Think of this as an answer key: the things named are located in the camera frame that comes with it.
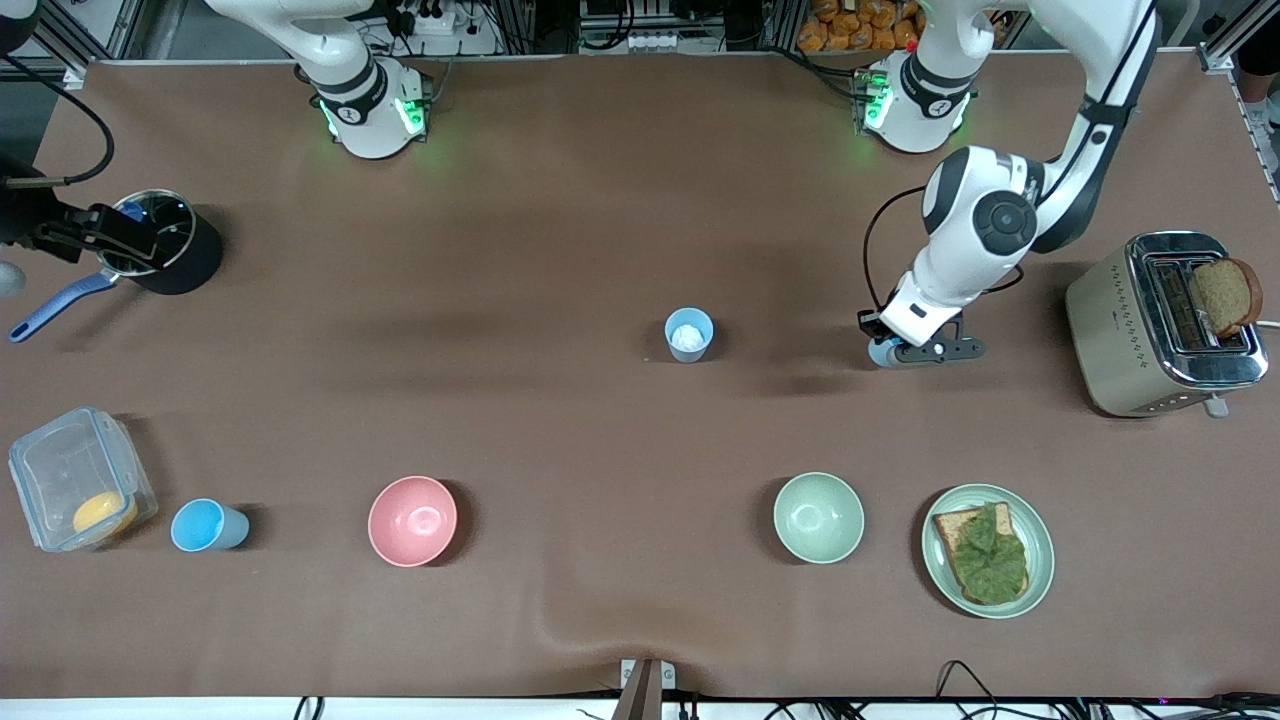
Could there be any brown bread slice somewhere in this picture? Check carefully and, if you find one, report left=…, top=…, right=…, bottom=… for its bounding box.
left=1190, top=257, right=1264, bottom=338

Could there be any yellow orange food piece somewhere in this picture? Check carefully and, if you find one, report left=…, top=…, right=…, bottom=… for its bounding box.
left=72, top=490, right=139, bottom=537

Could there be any black saucepan with blue handle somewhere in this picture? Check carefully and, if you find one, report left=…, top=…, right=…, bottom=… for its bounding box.
left=8, top=188, right=224, bottom=344

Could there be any pale green plate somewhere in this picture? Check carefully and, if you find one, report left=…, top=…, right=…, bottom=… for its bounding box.
left=921, top=484, right=1056, bottom=620

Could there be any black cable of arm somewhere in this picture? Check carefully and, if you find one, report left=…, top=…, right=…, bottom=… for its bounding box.
left=862, top=0, right=1161, bottom=313
left=0, top=53, right=117, bottom=191

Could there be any toast slice under lettuce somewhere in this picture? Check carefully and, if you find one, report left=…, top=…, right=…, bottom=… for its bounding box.
left=932, top=502, right=1031, bottom=606

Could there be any glass lid with blue knob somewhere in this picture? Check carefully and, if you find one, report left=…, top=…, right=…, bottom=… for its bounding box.
left=108, top=189, right=197, bottom=273

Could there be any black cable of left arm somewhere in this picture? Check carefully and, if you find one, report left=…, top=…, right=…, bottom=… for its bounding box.
left=862, top=0, right=1161, bottom=313

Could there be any clear plastic food container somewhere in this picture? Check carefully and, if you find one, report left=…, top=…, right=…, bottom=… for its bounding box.
left=8, top=405, right=159, bottom=553

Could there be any pink bowl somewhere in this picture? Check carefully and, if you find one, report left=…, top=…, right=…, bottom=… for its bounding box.
left=367, top=475, right=459, bottom=568

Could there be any aluminium frame beam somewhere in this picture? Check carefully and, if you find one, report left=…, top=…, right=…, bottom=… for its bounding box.
left=25, top=0, right=146, bottom=63

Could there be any brown table cover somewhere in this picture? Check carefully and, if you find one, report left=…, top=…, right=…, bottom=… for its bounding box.
left=0, top=52, right=1280, bottom=701

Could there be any white power strip with plugs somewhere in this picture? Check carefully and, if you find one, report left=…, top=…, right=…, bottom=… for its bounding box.
left=398, top=0, right=473, bottom=37

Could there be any beige and chrome toaster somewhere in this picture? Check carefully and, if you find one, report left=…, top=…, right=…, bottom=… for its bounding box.
left=1064, top=231, right=1271, bottom=419

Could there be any pale green bowl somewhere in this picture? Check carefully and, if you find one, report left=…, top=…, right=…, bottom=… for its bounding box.
left=773, top=472, right=866, bottom=565

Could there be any green lettuce leaf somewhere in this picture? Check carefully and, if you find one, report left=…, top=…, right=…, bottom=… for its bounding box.
left=948, top=503, right=1030, bottom=606

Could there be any metal bracket with brown post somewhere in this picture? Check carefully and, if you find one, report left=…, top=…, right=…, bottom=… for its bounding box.
left=620, top=657, right=677, bottom=720

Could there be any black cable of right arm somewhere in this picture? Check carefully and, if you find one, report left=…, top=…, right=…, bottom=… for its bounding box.
left=0, top=53, right=117, bottom=191

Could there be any bag of orange buns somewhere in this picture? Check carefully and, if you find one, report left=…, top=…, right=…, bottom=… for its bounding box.
left=797, top=0, right=926, bottom=54

